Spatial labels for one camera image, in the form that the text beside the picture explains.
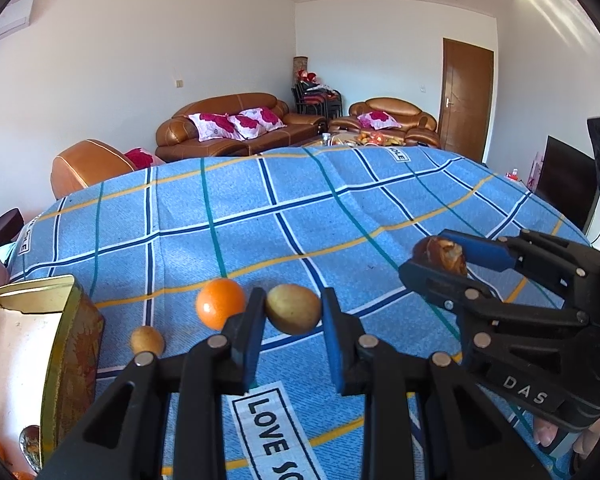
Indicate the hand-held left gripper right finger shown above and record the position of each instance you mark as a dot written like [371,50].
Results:
[335,347]

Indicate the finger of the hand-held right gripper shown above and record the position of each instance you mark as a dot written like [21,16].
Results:
[430,280]
[485,252]

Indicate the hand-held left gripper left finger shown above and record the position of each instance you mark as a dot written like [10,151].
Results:
[252,342]

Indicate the yellow-green round fruit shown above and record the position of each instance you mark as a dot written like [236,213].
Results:
[294,308]

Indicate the gold tin box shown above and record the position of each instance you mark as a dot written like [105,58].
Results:
[75,360]

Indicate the person's right hand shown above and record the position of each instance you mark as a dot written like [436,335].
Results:
[545,432]

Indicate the orange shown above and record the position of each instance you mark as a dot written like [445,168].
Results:
[220,303]

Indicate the small bottle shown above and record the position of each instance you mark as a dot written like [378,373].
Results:
[514,175]

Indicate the pink bag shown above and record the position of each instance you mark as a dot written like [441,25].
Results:
[535,170]

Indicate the small brown fruit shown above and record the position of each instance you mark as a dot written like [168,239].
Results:
[147,340]

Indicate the black television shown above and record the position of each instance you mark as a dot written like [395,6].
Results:
[565,180]

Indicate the blue plaid blanket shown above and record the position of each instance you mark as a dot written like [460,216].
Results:
[280,220]

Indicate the coffee table with snacks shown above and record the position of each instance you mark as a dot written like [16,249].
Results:
[370,137]

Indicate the brown wooden door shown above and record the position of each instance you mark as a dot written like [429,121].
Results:
[467,95]

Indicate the brown leather armchair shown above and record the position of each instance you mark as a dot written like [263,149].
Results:
[90,165]
[410,110]

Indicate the white and magenta floral pillow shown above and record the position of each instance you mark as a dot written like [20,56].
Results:
[257,121]
[212,126]
[378,120]

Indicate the stacked dark chairs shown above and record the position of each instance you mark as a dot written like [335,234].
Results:
[316,101]

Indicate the brown leather sofa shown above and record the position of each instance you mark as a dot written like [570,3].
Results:
[180,140]

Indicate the red pillow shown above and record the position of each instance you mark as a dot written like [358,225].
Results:
[142,157]

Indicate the red decoration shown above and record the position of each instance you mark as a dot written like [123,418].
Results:
[308,77]

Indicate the tall floor vase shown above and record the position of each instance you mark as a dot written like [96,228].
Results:
[300,64]

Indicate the white air conditioner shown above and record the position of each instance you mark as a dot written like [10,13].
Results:
[10,17]

